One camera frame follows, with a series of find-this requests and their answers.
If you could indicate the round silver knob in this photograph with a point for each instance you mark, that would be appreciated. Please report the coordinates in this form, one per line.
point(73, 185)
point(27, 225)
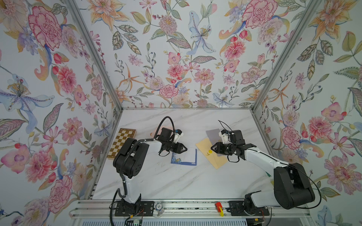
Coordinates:
point(159, 208)

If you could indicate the small green circuit board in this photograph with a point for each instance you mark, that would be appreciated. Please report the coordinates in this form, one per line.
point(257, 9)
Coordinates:
point(135, 222)

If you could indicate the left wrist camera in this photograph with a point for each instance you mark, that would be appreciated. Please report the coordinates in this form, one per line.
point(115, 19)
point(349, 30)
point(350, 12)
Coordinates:
point(177, 135)

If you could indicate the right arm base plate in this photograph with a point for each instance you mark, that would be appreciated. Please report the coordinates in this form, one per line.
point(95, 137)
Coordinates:
point(241, 208)

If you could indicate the red emergency stop button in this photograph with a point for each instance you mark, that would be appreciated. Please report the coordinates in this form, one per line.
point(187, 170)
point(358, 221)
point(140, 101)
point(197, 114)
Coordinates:
point(219, 208)

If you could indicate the grey envelope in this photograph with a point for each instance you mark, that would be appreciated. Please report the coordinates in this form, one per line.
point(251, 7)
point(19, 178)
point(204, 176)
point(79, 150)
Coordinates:
point(213, 136)

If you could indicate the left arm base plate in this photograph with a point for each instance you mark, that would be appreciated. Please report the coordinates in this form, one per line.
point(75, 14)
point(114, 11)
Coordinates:
point(125, 209)

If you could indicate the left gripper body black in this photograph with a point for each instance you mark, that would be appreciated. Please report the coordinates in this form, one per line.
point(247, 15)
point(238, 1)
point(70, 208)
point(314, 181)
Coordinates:
point(171, 146)

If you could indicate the aluminium rail frame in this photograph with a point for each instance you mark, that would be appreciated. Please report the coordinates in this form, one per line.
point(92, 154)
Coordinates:
point(186, 213)

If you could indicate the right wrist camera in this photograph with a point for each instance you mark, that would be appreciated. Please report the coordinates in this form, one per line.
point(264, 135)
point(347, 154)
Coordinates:
point(224, 135)

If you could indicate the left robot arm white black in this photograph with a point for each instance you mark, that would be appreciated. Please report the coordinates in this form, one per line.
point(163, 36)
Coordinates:
point(131, 157)

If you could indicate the blue floral letter paper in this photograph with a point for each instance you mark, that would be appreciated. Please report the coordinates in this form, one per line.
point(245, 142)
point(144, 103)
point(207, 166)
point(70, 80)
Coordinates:
point(188, 158)

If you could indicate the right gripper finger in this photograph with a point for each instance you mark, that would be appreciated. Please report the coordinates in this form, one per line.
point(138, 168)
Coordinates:
point(220, 151)
point(219, 145)

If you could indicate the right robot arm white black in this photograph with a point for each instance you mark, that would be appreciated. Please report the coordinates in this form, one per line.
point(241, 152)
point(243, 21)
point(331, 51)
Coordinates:
point(292, 187)

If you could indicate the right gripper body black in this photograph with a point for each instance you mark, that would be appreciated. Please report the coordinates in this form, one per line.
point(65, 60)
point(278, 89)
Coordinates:
point(230, 149)

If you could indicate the wooden chessboard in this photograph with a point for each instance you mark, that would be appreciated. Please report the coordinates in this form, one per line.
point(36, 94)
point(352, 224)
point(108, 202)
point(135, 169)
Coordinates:
point(120, 139)

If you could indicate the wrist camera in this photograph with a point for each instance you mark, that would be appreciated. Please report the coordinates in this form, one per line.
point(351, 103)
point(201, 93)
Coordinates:
point(177, 135)
point(224, 135)

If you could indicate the yellow envelope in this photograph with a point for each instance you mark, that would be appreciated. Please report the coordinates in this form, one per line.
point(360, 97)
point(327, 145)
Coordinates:
point(205, 147)

